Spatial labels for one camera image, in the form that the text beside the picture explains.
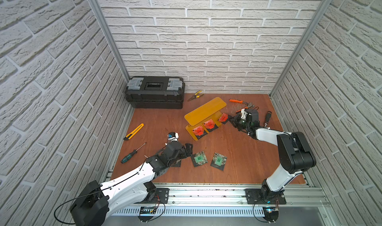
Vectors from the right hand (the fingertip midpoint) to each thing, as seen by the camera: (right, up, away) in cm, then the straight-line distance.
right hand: (229, 117), depth 95 cm
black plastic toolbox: (-49, +17, +4) cm, 52 cm away
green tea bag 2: (-8, -25, -9) cm, 28 cm away
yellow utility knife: (-64, -11, 0) cm, 65 cm away
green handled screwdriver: (-62, -23, -10) cm, 67 cm away
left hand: (-26, -15, -13) cm, 32 cm away
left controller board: (-46, -46, -24) cm, 69 cm away
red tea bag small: (-12, -6, +5) cm, 15 cm away
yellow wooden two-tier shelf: (-17, -1, -6) cm, 18 cm away
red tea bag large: (-20, -10, +1) cm, 22 cm away
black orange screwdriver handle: (+30, 0, +9) cm, 31 cm away
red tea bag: (-3, -1, +2) cm, 4 cm away
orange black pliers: (+20, +8, +18) cm, 28 cm away
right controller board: (+14, -45, -25) cm, 53 cm away
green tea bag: (-20, -24, -9) cm, 32 cm away
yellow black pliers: (-22, +16, +23) cm, 36 cm away
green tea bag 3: (-33, -27, -11) cm, 44 cm away
